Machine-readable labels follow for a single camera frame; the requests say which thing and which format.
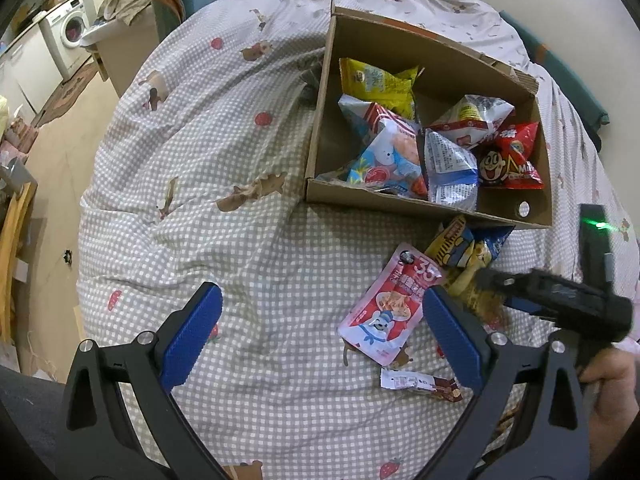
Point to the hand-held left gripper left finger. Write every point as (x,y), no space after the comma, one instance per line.
(192,330)

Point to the white red-label snack packet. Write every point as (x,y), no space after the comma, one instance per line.
(362,110)

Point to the yellow and blue snack packet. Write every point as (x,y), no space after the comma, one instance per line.
(460,255)

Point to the small brown snack bar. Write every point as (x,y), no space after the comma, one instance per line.
(415,381)

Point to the pink bear snack packet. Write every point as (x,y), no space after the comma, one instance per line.
(385,310)

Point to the white washing machine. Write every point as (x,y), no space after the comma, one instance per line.
(67,30)

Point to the person's right hand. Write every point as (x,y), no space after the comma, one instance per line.
(612,375)

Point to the red triangular candy packet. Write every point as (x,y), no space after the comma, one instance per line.
(510,160)

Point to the teal headboard cushion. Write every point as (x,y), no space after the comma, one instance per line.
(585,100)

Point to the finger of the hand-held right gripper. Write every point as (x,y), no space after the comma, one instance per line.
(525,304)
(505,281)

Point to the white blue-edged snack packet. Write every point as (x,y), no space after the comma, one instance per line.
(447,170)

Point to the brown floor rug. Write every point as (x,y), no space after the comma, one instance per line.
(70,90)

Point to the white red yellow snack packet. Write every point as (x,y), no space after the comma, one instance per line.
(472,120)

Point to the white basin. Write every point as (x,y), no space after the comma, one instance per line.
(97,35)

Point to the wooden chair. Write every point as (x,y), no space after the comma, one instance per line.
(12,240)

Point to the light blue bear snack packet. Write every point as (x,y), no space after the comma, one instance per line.
(390,157)

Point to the white kitchen base cabinet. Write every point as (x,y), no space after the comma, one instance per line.
(30,65)

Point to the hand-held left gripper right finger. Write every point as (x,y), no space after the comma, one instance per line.
(452,335)

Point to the brown cardboard box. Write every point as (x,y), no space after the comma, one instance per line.
(332,145)

